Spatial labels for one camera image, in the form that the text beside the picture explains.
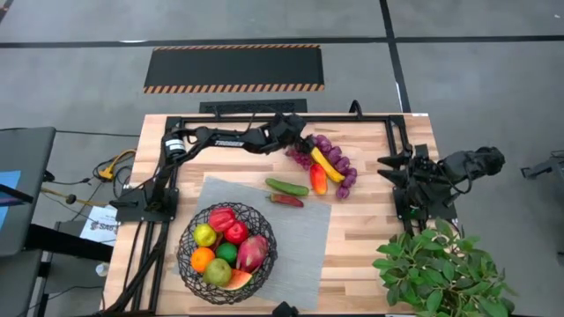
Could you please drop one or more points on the black cart crossbar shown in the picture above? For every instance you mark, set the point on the black cart crossbar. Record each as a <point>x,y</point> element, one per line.
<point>66,242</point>

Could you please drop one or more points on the green lime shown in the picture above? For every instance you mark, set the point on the green lime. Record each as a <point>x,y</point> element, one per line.
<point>227,253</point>

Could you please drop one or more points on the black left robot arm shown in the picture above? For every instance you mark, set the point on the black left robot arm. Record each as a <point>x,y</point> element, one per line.
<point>229,142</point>

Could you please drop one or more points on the white printed paper sheet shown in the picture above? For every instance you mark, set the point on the white printed paper sheet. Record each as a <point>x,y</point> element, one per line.
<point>101,224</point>

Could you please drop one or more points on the green leafy potted plant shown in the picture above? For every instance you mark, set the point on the green leafy potted plant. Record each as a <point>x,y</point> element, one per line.
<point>440,273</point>

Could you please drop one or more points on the black metal table frame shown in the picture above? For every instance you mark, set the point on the black metal table frame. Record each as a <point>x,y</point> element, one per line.
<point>343,119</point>

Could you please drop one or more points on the yellow-green apple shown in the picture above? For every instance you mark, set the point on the yellow-green apple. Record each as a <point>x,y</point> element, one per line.
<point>204,234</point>

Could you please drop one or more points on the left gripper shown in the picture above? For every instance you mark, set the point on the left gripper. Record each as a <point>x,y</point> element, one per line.
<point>284,130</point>

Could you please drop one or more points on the red chili pepper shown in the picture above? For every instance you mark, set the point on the red chili pepper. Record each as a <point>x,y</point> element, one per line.
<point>286,200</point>

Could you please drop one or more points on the orange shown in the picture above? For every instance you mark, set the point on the orange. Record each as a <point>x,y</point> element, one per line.
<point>202,260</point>

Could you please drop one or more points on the green cucumber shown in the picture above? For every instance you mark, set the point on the green cucumber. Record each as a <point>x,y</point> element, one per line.
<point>286,187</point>

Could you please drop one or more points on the yellow banana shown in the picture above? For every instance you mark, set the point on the yellow banana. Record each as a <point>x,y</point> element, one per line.
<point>328,166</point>

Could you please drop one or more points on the watermelon slice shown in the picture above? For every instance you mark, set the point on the watermelon slice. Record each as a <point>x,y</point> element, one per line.
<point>239,281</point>

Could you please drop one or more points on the small red grape bunch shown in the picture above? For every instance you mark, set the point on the small red grape bunch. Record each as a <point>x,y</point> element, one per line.
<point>302,159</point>

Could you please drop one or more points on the black floor grille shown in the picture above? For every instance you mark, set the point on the black floor grille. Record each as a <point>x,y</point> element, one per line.
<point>253,106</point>

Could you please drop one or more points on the pink dragon fruit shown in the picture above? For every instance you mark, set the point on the pink dragon fruit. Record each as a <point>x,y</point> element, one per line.
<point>252,253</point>

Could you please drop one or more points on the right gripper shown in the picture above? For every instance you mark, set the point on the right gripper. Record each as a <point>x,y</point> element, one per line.
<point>418,171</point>

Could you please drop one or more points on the green pear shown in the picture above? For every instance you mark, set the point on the green pear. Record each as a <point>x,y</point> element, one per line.
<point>217,272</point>

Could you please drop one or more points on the black hazard-striped floor mat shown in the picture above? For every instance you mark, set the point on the black hazard-striped floor mat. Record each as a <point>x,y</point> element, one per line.
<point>233,66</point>

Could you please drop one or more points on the stick with black knob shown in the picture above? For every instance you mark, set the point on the stick with black knob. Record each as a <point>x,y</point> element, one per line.
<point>70,199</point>

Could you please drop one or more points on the red apple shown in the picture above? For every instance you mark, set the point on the red apple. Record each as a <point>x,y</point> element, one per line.
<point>237,232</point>

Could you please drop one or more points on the large purple grape bunch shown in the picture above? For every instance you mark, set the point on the large purple grape bunch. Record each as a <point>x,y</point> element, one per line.
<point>337,154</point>

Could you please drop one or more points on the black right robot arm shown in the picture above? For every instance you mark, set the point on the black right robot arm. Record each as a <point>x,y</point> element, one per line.
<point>467,169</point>

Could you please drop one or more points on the grey cart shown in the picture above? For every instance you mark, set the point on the grey cart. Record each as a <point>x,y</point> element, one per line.
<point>26,176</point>

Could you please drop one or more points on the red bell pepper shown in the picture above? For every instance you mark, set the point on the red bell pepper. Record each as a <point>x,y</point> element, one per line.
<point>221,218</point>

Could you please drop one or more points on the red-orange mango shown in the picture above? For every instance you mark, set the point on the red-orange mango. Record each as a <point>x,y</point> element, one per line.
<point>318,179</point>

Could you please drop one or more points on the white cup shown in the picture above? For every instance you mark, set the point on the white cup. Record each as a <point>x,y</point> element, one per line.
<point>102,269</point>

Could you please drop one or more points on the blue sheet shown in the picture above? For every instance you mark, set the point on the blue sheet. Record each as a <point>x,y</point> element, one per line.
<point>6,193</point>

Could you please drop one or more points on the grey woven placemat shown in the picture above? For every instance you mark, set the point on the grey woven placemat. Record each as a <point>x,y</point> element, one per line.
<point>304,246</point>

